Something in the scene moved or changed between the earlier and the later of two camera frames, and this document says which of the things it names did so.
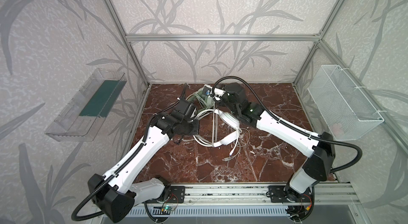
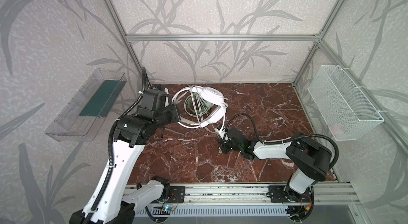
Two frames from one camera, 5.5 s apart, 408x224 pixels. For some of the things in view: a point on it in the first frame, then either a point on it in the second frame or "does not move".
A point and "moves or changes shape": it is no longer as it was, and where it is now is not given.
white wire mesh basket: x=340 y=107 does not move
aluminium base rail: x=225 y=194 does not move
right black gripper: x=221 y=101 → x=225 y=141
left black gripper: x=190 y=109 → x=172 y=113
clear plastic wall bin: x=79 y=120 does not move
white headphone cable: x=238 y=130 moves or changes shape
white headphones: x=227 y=139 → x=215 y=116
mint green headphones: x=205 y=101 does not move
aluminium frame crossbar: x=316 y=37 does not move
